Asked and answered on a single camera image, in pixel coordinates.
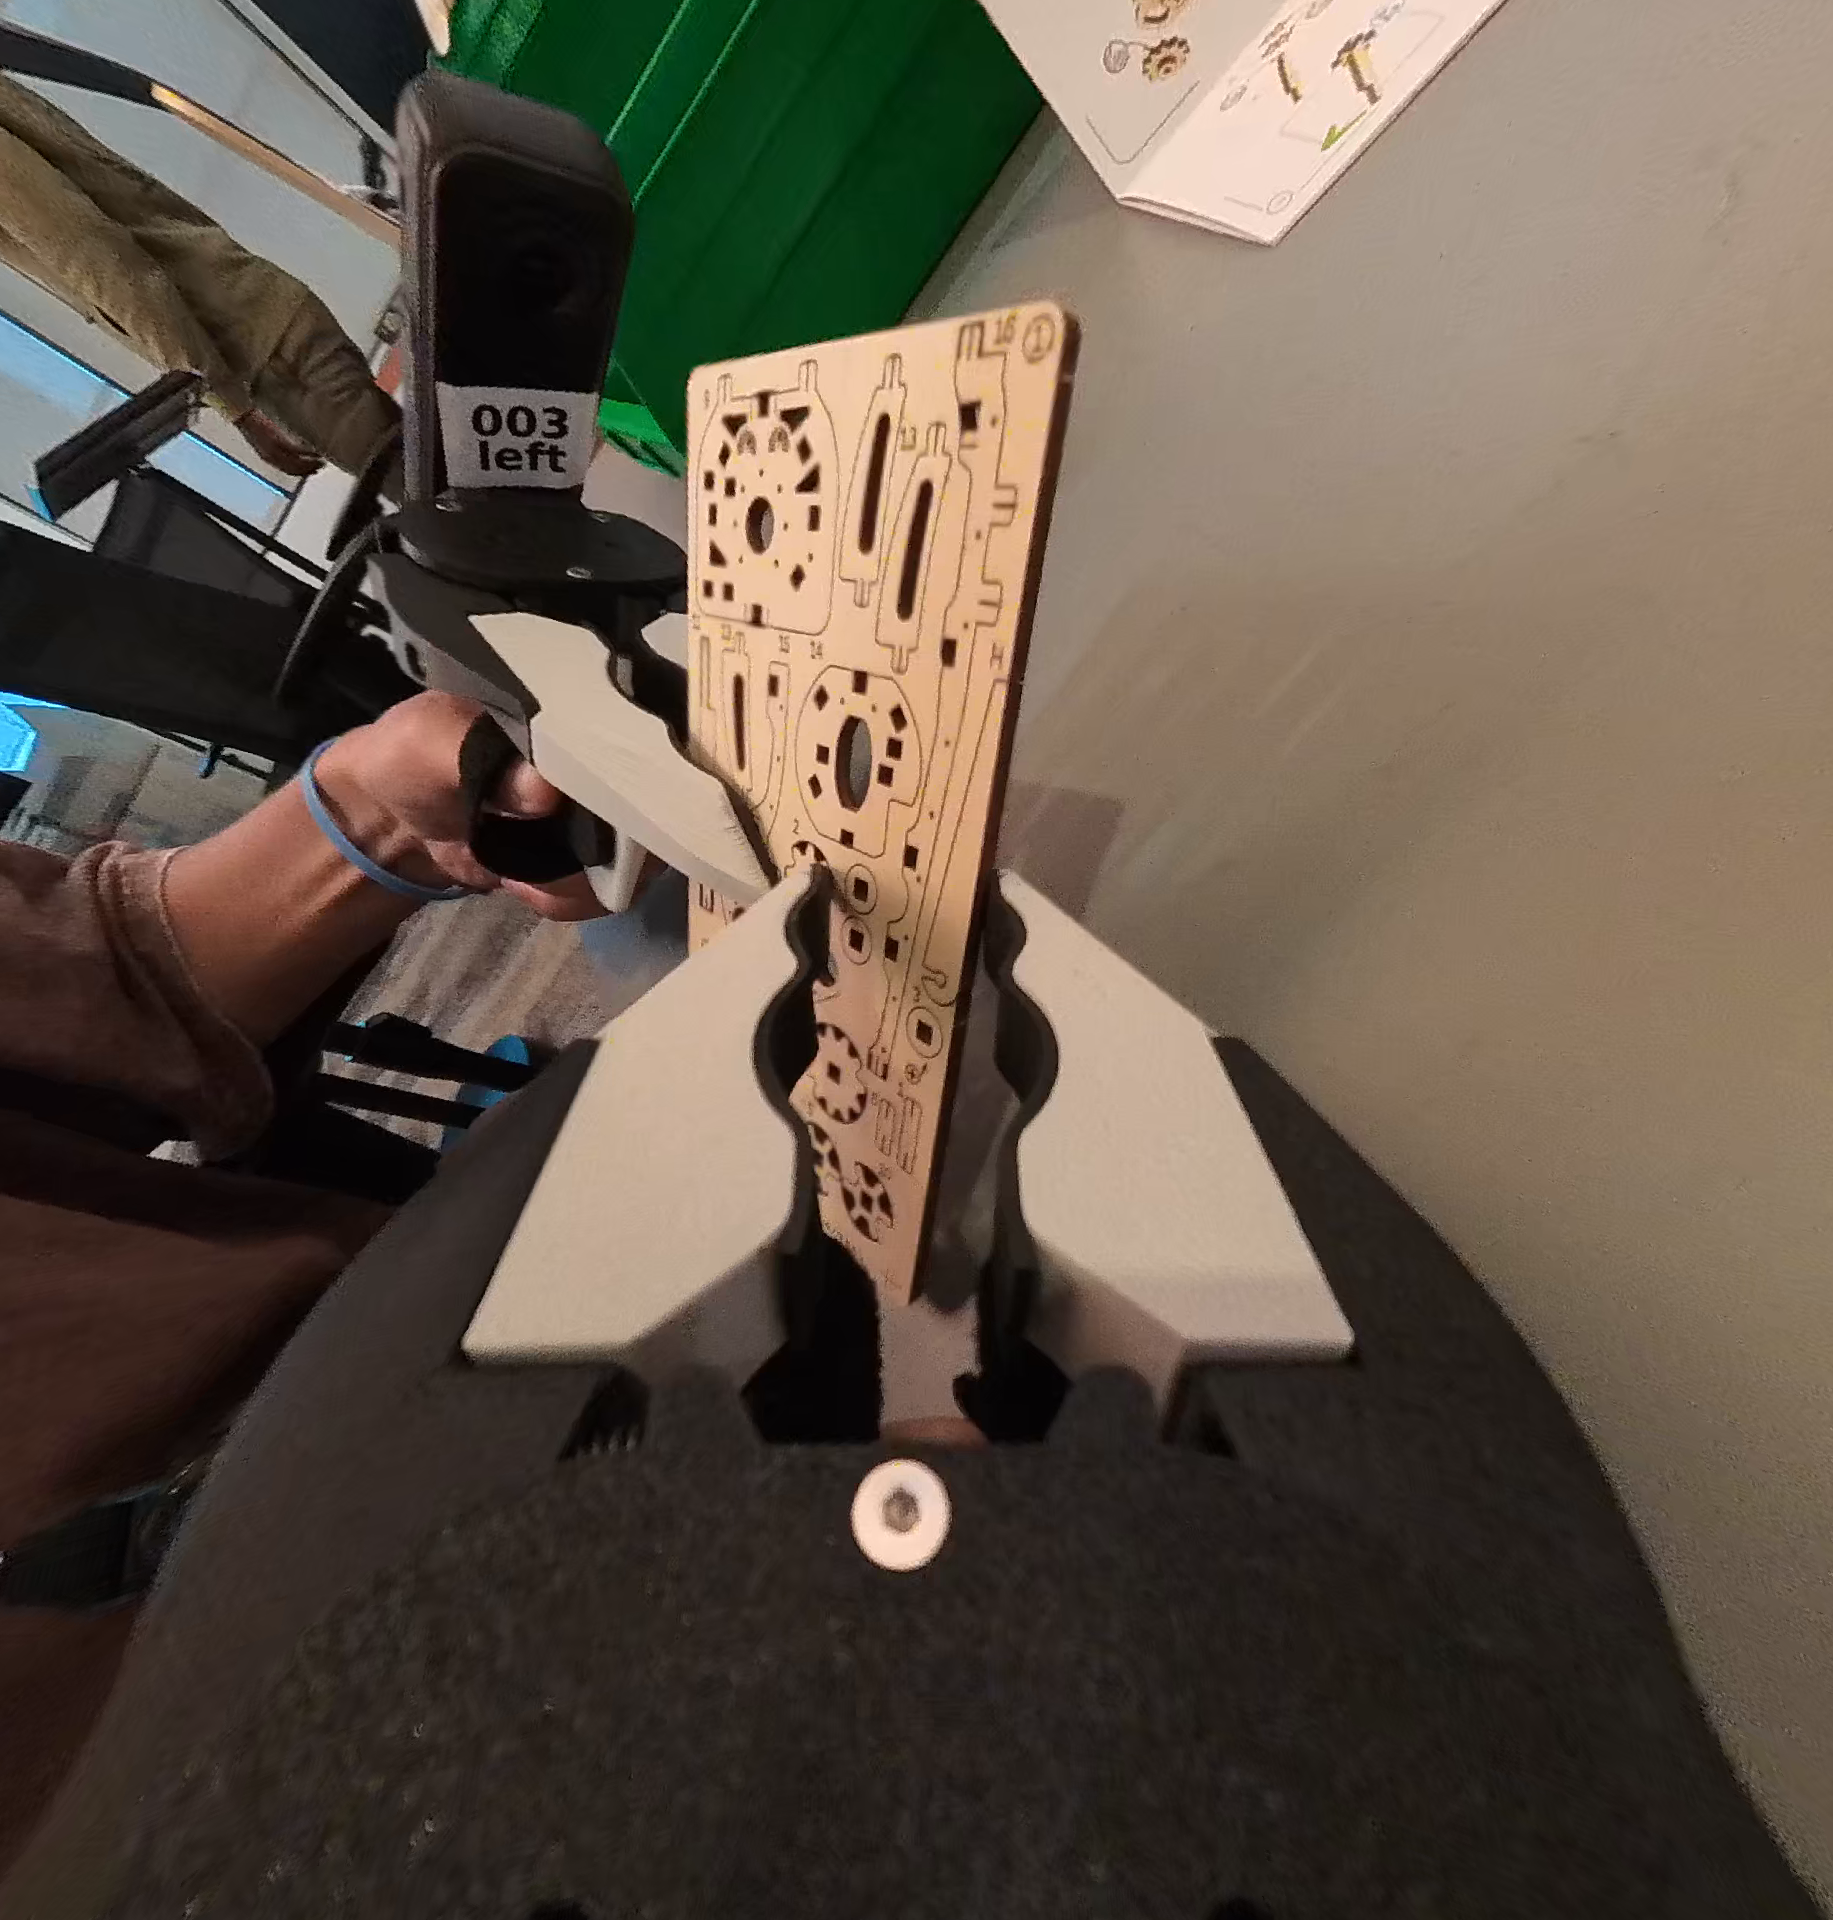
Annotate laser-cut wooden model sheet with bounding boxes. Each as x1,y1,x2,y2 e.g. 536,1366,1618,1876
686,301,1081,1305

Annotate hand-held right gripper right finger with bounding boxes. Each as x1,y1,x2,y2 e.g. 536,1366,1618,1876
987,871,1357,1433

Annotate black chair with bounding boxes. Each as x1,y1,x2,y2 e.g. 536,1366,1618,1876
0,375,407,783

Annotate person's left hand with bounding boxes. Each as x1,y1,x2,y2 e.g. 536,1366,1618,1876
308,695,616,924

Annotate green plastic bins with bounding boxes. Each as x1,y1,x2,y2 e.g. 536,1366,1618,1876
443,0,1043,482

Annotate olive jacket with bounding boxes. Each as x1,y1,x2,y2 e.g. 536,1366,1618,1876
0,61,400,474

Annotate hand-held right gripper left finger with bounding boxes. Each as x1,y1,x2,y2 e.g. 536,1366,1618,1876
463,872,833,1373

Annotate blue wristband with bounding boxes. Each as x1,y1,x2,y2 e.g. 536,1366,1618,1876
298,738,476,903

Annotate white instruction booklet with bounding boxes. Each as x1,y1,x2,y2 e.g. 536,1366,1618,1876
979,0,1514,249

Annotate person's left forearm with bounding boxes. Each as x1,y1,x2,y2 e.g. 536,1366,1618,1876
0,780,347,1164

